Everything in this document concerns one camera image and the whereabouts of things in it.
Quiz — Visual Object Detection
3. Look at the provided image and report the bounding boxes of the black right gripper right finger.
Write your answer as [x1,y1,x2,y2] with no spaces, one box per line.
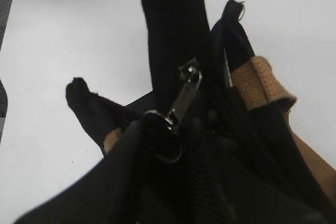
[141,0,209,98]

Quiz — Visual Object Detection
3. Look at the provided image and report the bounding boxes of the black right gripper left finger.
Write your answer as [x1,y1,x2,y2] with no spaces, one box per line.
[16,120,144,223]

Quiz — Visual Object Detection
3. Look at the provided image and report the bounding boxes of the silver zipper pull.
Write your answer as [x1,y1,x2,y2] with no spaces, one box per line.
[143,58,203,164]

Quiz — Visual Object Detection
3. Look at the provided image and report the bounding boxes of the black tote bag tan handles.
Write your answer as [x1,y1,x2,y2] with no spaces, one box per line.
[13,0,336,224]

